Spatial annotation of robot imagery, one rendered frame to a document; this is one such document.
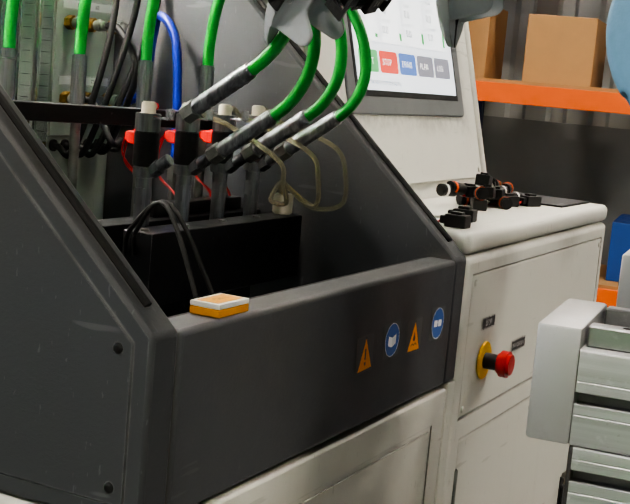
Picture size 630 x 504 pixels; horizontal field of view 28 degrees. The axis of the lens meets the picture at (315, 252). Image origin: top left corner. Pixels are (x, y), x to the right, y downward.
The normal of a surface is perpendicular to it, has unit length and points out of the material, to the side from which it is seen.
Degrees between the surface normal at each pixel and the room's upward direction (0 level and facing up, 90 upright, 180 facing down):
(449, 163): 76
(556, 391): 90
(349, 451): 90
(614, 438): 90
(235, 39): 90
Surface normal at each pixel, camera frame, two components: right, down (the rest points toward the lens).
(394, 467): 0.88, 0.15
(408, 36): 0.88, -0.10
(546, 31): -0.32, 0.11
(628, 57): -0.83, 0.14
